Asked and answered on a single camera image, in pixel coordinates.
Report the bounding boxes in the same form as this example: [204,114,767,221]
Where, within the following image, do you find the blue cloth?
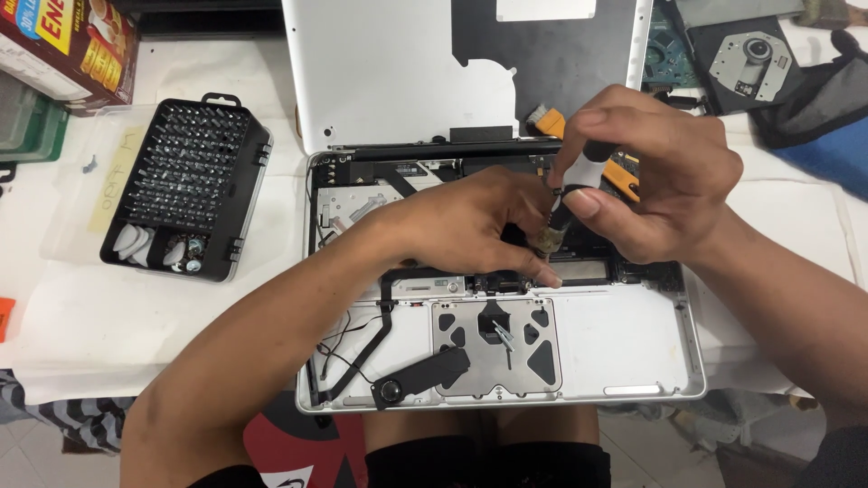
[773,115,868,202]

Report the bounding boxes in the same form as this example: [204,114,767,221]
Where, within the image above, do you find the person's left hand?
[380,166,564,289]

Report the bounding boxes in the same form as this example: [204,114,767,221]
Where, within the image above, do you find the red brown cardboard box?
[0,0,140,117]

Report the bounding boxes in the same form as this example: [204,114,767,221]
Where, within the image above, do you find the black laptop speaker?
[369,347,472,411]

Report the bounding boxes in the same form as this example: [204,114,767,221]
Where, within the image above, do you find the person's black shorts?
[365,437,611,488]

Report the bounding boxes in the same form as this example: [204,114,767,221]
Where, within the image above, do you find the person's right hand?
[547,84,745,267]

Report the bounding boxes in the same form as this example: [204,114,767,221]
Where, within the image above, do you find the white laptop base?
[295,139,708,414]

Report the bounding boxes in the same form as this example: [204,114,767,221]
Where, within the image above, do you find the black flat ribbon cable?
[308,267,396,408]

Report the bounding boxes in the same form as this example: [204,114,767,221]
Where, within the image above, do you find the black and white screwdriver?
[539,139,621,260]

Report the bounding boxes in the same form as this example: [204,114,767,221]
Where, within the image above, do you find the orange handled brush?
[525,103,642,203]

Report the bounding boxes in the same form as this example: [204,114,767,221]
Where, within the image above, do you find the grey metal plate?
[677,0,806,28]

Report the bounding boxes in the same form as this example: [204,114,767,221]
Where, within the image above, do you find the silver trackpad plate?
[431,298,564,398]

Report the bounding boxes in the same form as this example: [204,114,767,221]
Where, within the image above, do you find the white laptop bottom cover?
[281,0,655,155]

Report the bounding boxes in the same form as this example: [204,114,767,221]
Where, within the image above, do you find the clear plastic kit lid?
[39,102,164,267]

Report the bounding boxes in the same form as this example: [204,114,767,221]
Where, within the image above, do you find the dark grey cloth bag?
[749,30,868,151]

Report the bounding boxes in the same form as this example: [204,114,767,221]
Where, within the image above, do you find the camouflage patterned cloth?
[795,0,868,29]

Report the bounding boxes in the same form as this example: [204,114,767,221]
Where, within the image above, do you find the black screwdriver bit kit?
[99,93,274,283]

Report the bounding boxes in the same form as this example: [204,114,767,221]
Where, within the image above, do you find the white tablecloth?
[0,20,868,406]

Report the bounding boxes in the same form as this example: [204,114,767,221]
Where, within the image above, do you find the green circuit board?
[641,0,704,92]

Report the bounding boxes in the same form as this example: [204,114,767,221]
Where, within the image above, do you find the thin black wires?
[315,310,382,386]

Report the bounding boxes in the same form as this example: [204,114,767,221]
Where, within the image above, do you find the black optical disc drive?
[685,15,808,116]

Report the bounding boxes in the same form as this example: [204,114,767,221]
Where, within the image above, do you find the small black connector part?
[654,91,711,114]

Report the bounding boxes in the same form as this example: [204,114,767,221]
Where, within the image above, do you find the striped grey cloth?
[0,369,137,454]

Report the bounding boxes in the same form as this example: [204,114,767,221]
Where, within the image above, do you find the green plastic container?
[0,71,70,165]

